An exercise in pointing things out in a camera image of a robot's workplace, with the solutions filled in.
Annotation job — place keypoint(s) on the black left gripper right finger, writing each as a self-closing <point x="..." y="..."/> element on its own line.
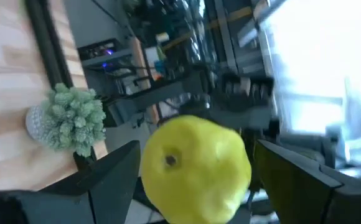
<point x="308" y="196"/>

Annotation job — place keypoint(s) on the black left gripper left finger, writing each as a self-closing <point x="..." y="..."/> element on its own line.
<point x="99" y="193"/>

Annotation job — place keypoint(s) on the yellow green fruit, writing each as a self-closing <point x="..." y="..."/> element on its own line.
<point x="196" y="171"/>

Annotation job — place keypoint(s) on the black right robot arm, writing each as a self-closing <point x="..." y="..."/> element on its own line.
<point x="246" y="102"/>

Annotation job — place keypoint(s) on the green succulent plant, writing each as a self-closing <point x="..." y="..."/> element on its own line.
<point x="71" y="118"/>

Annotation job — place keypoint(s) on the black electronics box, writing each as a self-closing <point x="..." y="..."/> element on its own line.
<point x="98" y="49"/>

